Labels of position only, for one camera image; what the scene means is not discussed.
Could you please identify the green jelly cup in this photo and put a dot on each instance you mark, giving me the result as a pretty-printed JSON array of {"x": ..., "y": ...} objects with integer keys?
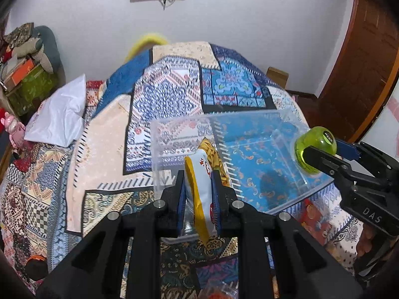
[{"x": 318, "y": 137}]

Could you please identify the yellow round object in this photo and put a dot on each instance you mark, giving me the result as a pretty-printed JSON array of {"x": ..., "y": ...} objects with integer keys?
[{"x": 146, "y": 42}]

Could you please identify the white pillow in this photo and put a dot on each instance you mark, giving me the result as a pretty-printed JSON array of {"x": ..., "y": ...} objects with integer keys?
[{"x": 59, "y": 119}]

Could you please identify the brown wooden door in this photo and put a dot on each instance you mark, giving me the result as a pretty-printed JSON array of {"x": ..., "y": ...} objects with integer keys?
[{"x": 364, "y": 72}]

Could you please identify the person's right hand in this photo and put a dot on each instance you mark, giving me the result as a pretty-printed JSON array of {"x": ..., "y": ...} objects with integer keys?
[{"x": 364, "y": 244}]

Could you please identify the pink plush toy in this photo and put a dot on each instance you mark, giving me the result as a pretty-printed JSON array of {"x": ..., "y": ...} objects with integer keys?
[{"x": 15, "y": 129}]

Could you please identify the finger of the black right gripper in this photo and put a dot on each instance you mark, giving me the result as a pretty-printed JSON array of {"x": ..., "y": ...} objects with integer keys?
[
  {"x": 347, "y": 151},
  {"x": 325, "y": 162}
]

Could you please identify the grey stuffed cushion pile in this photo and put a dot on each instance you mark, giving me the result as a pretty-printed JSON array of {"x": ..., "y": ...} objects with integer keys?
[{"x": 37, "y": 42}]

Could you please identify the white yellow snack bag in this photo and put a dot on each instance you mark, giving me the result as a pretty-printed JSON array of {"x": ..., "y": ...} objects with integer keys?
[{"x": 199, "y": 168}]

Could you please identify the clear bag of bread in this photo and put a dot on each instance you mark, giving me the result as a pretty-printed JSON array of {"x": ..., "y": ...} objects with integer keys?
[{"x": 218, "y": 290}]

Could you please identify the green storage box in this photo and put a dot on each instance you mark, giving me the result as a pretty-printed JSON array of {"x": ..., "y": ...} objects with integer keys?
[{"x": 34, "y": 88}]

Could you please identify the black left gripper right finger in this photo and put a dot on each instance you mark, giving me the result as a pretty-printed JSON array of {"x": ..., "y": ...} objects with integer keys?
[{"x": 277, "y": 253}]

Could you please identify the clear plastic storage bin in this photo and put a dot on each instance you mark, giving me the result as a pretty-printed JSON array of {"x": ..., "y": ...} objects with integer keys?
[{"x": 256, "y": 149}]

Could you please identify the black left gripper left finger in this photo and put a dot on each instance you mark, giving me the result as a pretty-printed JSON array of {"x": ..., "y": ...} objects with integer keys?
[{"x": 118, "y": 243}]

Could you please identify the patchwork patterned bed quilt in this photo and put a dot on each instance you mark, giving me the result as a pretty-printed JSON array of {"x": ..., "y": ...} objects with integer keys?
[{"x": 55, "y": 198}]

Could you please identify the small cardboard box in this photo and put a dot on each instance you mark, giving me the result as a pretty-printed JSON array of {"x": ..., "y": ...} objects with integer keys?
[{"x": 279, "y": 77}]

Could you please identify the red snack bag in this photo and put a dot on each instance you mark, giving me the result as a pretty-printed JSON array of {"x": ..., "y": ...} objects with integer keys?
[{"x": 314, "y": 222}]

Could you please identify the orange box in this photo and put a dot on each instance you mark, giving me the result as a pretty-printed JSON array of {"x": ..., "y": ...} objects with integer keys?
[{"x": 18, "y": 74}]

